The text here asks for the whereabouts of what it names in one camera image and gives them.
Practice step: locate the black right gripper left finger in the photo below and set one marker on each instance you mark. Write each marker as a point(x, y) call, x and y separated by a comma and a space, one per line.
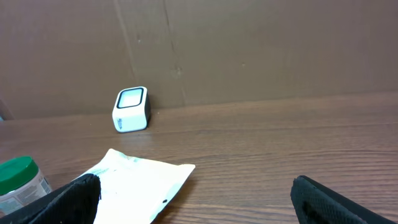
point(74, 203)

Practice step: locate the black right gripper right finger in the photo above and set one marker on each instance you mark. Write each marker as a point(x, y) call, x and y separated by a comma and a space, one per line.
point(316, 204)

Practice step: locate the beige plastic pouch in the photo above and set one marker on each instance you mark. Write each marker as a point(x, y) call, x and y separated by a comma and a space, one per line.
point(135, 190)

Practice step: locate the green lid jar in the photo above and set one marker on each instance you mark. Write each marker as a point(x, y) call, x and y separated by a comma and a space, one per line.
point(22, 182)

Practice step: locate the white barcode scanner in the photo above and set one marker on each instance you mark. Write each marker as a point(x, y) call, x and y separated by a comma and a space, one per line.
point(131, 110)

